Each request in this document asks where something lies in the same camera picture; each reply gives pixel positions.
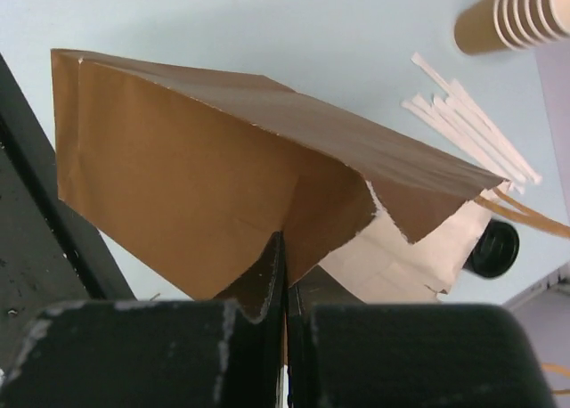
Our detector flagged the bundle of white straws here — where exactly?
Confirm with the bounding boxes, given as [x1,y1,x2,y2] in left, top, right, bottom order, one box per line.
[401,53,542,194]

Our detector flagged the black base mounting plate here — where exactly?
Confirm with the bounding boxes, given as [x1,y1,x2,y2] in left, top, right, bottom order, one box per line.
[1,62,134,376]

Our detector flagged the stack of brown paper cups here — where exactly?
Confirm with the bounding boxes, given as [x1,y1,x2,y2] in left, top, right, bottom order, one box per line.
[453,0,569,56]

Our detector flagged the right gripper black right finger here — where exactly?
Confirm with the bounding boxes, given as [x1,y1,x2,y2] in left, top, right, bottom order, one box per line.
[287,287,555,407]

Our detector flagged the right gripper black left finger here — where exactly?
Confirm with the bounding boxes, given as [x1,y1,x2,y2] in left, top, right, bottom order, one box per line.
[1,233,286,407]

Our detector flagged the brown paper takeout bag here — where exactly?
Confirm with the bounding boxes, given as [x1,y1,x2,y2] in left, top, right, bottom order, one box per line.
[49,47,570,408]

